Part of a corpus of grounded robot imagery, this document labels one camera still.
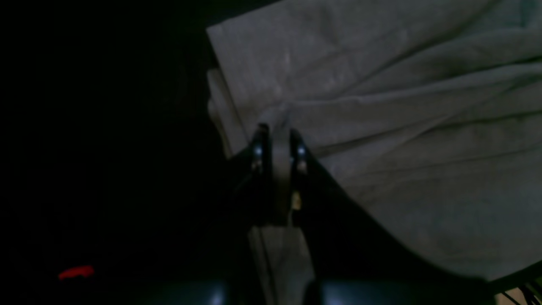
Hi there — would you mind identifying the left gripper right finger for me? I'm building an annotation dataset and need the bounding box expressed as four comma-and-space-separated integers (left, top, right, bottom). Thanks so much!
290, 130, 496, 305

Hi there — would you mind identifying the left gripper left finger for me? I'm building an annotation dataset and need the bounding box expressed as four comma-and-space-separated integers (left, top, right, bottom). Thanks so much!
186, 124, 272, 305

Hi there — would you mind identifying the grey T-shirt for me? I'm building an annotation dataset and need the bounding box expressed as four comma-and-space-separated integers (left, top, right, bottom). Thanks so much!
206, 0, 541, 305

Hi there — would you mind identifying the black table cloth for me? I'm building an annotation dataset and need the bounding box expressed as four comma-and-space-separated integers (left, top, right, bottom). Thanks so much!
1, 0, 281, 305

